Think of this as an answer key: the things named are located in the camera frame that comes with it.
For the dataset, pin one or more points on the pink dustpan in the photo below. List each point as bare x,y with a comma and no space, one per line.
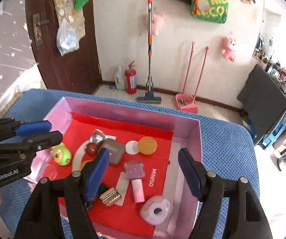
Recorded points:
185,102

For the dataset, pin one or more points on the clutter of bottles and jars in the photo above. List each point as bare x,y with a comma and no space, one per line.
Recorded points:
282,74

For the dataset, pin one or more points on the pink plush toy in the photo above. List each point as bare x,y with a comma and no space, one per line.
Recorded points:
157,22
229,47

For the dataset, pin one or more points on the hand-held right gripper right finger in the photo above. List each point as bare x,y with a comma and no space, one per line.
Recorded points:
191,174

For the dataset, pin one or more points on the black perfume bottle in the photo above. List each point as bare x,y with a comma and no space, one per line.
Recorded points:
103,188

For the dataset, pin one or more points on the table with dark cloth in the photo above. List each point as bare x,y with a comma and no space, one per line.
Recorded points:
262,97

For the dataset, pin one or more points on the red fire extinguisher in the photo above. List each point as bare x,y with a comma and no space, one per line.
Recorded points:
131,79

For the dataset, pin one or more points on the pale pink round device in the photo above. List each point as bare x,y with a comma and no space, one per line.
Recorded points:
150,209

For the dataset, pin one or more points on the brown earbud case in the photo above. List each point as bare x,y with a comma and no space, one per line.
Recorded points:
115,154

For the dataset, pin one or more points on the green tote bag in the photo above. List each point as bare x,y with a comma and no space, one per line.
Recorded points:
212,12

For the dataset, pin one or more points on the metal kettle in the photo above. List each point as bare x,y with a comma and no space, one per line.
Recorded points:
285,161

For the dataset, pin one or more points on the pink cardboard box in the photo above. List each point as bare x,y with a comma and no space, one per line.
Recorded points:
123,109

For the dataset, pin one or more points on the hanging fabric organizer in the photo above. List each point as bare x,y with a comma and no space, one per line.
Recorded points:
68,12

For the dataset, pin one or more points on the amber round container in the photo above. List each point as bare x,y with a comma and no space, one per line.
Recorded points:
147,145

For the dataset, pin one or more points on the white plastic bag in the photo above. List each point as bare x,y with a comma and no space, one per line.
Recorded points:
66,41

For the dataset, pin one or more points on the gold studded cylinder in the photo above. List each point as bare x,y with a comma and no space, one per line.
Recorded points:
110,196

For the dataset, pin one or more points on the mop with orange grip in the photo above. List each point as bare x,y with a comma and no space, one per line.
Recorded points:
150,54

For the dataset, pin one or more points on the red paper bag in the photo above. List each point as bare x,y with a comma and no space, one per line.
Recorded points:
157,154

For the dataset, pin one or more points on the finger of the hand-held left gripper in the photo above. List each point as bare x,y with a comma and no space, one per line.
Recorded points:
48,139
33,128

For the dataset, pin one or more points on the blue plastic stool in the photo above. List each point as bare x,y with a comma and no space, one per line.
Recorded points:
272,137

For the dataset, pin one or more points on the brown door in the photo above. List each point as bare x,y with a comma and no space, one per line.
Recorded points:
58,67

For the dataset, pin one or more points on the white plastic jug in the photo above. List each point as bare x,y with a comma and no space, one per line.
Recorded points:
119,79

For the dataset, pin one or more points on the wall mirror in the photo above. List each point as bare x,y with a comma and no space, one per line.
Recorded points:
270,22

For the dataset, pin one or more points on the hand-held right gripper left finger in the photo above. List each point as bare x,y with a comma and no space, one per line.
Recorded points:
96,171

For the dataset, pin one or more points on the blue knitted blanket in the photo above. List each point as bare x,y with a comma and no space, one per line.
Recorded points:
222,139

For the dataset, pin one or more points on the green frog toy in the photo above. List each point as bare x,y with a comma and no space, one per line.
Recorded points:
61,155

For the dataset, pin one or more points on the clear glass lid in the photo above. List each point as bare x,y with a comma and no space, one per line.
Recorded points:
50,172

